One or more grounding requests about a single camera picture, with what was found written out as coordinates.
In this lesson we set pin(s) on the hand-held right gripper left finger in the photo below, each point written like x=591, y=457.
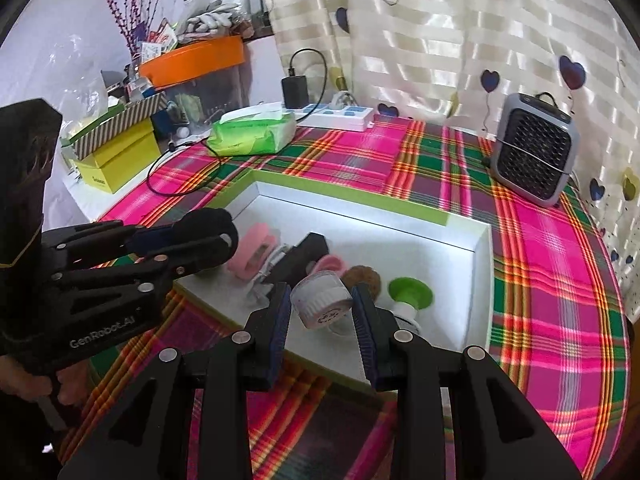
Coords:
x=279, y=330

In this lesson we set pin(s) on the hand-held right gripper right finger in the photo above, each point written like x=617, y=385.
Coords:
x=364, y=332

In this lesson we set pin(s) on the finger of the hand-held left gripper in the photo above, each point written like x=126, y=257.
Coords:
x=115, y=275
x=105, y=242

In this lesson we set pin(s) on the white ribbed jar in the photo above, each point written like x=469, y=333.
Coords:
x=320, y=300

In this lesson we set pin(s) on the brown walnut ball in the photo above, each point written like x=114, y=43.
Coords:
x=362, y=277

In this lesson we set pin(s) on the green and white plunger tool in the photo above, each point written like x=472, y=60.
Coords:
x=410, y=292

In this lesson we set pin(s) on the small pink clip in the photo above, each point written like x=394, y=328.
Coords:
x=330, y=262

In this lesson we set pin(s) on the black rectangular device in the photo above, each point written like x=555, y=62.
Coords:
x=305, y=252

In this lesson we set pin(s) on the pink and grey clip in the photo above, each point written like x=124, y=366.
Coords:
x=247, y=252

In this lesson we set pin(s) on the white and green cardboard box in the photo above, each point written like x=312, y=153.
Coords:
x=400, y=240

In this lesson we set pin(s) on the black curved object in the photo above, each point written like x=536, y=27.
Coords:
x=210, y=225

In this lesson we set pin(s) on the person's left hand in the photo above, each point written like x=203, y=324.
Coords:
x=72, y=385

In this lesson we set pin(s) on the yellow cardboard box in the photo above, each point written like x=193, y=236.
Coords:
x=122, y=165

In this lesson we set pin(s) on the striped cardboard box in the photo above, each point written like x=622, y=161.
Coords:
x=117, y=122

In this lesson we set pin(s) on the green wet wipes pack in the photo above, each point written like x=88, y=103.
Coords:
x=250, y=132

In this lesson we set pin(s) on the pink and green plaid tablecloth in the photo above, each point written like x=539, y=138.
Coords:
x=550, y=300

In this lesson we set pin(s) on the clear bin with orange lid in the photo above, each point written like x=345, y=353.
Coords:
x=192, y=60

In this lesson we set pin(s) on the white power strip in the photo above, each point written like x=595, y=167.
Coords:
x=340, y=117

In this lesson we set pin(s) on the purple decorative branches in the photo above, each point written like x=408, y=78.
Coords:
x=135, y=10

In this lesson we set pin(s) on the black charger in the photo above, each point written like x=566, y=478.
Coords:
x=295, y=91

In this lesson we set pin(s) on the white work gloves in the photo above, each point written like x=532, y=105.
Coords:
x=210, y=20

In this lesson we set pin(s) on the grey desktop heater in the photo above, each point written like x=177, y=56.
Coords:
x=535, y=147

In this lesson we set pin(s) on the cream curtain with hearts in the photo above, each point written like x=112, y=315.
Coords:
x=450, y=35

